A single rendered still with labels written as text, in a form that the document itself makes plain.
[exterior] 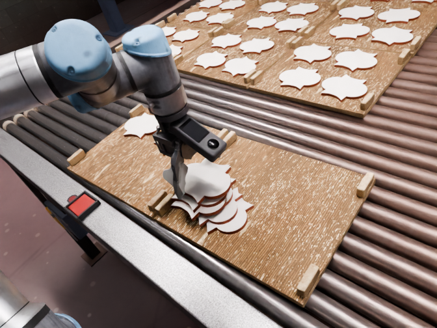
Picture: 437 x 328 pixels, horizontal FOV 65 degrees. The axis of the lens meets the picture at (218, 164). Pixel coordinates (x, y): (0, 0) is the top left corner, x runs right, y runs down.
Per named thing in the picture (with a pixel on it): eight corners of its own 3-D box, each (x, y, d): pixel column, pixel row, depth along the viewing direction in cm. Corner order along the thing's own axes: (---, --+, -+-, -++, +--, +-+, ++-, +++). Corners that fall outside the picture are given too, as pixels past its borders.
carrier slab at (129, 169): (153, 220, 87) (151, 217, 86) (69, 171, 111) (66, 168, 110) (233, 138, 104) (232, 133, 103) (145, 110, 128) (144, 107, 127)
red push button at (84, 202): (80, 219, 94) (77, 216, 93) (69, 210, 98) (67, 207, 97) (97, 204, 97) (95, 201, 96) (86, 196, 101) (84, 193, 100)
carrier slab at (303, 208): (303, 308, 63) (302, 304, 62) (155, 222, 87) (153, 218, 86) (375, 183, 80) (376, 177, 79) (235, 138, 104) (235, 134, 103)
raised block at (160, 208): (161, 217, 85) (158, 211, 83) (157, 215, 86) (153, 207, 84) (177, 201, 88) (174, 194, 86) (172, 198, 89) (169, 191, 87)
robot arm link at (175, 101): (189, 80, 65) (160, 104, 61) (196, 100, 68) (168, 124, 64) (162, 75, 70) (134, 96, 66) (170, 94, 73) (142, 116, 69)
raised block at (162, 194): (154, 213, 87) (150, 206, 85) (149, 211, 88) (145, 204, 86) (170, 197, 90) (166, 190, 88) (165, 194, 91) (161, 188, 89)
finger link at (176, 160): (182, 177, 76) (188, 140, 74) (188, 180, 75) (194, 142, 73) (166, 180, 73) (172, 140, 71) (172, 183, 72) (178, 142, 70)
